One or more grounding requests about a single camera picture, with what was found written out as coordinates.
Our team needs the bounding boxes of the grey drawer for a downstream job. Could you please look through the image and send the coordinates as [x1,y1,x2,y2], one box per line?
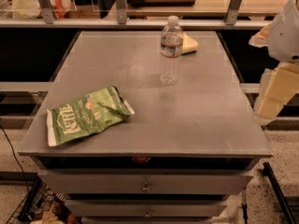
[38,170,253,195]
[66,200,227,217]

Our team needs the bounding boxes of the black wire basket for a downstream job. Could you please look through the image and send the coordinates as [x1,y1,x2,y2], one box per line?
[5,177,80,224]

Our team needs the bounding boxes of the grey drawer cabinet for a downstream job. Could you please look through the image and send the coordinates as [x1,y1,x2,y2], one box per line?
[21,32,272,224]

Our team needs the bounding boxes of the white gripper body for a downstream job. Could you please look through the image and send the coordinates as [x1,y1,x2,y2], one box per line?
[268,0,299,63]

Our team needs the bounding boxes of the black cable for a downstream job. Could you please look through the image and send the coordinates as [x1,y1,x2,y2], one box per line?
[0,124,31,193]

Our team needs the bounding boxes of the clear plastic water bottle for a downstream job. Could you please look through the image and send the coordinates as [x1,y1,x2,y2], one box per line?
[160,16,183,85]

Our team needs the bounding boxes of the upper grey drawer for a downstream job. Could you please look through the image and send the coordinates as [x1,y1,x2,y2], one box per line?
[38,170,253,195]

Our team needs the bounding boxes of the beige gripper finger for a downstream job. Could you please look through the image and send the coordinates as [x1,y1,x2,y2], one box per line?
[249,24,271,48]
[253,63,299,125]

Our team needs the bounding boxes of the yellow sponge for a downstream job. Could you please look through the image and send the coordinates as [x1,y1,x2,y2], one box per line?
[181,33,198,55]

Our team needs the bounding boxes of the lower grey drawer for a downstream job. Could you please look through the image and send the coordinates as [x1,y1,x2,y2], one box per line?
[66,200,227,217]

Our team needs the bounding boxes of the white plastic bag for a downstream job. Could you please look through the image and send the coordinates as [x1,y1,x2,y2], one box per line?
[12,0,74,19]

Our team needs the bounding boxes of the metal shelf rail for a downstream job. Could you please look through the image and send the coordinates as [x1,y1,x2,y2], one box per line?
[0,19,270,30]

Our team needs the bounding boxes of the green Kettle chips bag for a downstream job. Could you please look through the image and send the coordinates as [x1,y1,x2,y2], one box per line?
[47,86,135,147]

